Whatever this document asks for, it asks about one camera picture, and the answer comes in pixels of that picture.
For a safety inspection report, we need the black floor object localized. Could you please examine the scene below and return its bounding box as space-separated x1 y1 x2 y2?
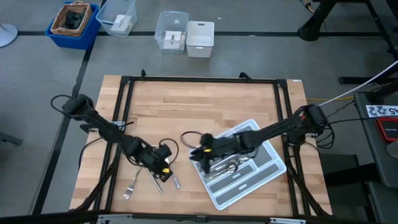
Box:
0 132 24 146

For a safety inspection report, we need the white round stand base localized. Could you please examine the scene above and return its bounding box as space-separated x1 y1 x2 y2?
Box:
0 23 19 48

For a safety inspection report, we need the white cable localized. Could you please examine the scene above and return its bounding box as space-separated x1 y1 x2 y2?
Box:
317 59 398 107

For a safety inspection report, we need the red device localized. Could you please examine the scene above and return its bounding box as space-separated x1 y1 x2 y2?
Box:
374 117 398 142

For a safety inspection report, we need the clear plastic bin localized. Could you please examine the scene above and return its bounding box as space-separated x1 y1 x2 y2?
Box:
95 0 138 39
154 11 190 55

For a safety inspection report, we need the black stand leg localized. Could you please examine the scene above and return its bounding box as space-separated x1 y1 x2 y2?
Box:
297 0 335 42

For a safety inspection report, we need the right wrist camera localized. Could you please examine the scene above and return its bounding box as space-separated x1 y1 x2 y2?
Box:
200 133 214 146

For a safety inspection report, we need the white box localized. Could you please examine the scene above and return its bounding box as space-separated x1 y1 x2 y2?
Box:
110 14 133 34
162 30 184 50

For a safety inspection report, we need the blue plastic bin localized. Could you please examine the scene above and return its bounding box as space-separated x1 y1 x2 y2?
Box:
44 1 101 51

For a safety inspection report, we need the black table frame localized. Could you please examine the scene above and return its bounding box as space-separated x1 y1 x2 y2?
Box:
70 70 332 224

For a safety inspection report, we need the dark cloth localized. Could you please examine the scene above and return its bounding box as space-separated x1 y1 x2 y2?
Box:
63 11 87 30

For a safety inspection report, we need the silver knife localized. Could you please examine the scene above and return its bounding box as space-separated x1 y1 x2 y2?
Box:
148 169 164 194
210 157 237 167
166 157 181 190
208 160 233 175

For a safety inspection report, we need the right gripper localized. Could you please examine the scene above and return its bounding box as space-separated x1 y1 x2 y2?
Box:
188 136 246 175

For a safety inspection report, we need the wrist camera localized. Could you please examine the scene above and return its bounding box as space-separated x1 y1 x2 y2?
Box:
200 133 214 146
158 144 173 159

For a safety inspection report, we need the yellow cable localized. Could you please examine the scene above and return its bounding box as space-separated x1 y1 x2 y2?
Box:
306 96 355 102

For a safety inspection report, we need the wicker basket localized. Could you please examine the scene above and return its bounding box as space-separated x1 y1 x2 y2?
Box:
50 1 93 38

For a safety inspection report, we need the grey cart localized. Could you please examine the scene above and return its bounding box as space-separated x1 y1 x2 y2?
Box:
353 90 398 189

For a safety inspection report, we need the black metal stand frame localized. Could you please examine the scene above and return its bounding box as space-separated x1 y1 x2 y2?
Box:
338 0 398 85

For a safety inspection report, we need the white printed label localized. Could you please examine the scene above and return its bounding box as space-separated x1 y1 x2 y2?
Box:
365 105 398 118

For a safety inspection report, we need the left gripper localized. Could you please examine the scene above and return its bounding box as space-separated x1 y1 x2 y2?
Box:
136 147 174 183

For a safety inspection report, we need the white cutlery tray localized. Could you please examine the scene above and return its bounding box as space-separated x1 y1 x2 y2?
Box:
188 119 287 211

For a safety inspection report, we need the silver fork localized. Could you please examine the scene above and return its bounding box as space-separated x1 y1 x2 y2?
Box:
123 167 143 200

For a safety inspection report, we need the dark furniture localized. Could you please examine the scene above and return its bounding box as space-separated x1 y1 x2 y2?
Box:
320 153 398 224

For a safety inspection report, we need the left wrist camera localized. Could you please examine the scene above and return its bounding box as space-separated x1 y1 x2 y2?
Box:
158 144 173 159

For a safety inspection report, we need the white plastic bin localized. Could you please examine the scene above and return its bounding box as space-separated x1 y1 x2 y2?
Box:
185 20 215 58

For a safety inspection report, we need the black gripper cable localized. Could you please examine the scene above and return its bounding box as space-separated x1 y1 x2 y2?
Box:
180 130 203 149
158 138 180 164

